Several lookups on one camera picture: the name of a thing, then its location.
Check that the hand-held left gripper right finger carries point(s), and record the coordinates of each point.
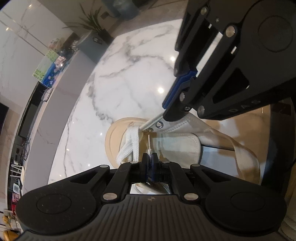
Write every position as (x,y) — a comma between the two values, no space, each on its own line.
(154,172)

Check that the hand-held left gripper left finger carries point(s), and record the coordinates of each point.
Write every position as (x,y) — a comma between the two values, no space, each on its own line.
(145,169)

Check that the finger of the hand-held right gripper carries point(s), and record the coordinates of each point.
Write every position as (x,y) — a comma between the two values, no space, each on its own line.
(187,74)
(170,100)

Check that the white shoelace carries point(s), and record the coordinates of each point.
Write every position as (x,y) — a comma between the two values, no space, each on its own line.
(131,143)

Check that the cream canvas shoe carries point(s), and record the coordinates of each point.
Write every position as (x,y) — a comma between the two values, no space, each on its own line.
(180,148)

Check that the plastic water jug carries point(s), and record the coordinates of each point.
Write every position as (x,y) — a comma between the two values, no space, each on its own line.
(124,8)

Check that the grey trash bin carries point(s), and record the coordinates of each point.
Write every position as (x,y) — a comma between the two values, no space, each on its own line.
(94,46)

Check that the grey television console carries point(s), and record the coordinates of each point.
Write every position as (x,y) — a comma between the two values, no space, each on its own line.
(60,104)

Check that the long-leaf potted plant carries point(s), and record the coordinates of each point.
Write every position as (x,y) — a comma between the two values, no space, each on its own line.
(92,18)

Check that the small photo cards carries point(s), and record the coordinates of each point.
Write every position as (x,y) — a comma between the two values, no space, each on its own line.
(60,60)

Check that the flat white book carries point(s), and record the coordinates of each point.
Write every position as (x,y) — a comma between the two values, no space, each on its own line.
(47,95)

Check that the blue and green painting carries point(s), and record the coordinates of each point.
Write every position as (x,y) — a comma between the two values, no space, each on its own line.
(47,71)

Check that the white router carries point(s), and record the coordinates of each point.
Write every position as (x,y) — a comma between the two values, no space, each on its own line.
(18,172)

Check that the small white display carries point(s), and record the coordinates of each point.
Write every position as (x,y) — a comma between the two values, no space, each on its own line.
(16,188)

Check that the golden vase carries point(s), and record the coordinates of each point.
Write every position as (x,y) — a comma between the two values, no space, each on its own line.
(11,235)

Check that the black television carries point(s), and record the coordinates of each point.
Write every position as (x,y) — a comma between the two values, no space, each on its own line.
(3,120)

